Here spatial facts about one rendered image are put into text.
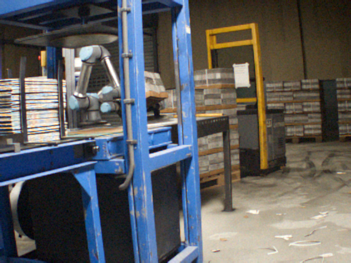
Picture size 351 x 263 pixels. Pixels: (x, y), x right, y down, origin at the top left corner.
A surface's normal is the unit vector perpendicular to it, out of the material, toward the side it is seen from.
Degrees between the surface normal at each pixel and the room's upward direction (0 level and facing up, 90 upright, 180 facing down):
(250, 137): 90
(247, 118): 90
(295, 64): 90
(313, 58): 90
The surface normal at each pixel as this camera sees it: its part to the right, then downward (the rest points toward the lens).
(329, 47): -0.37, 0.07
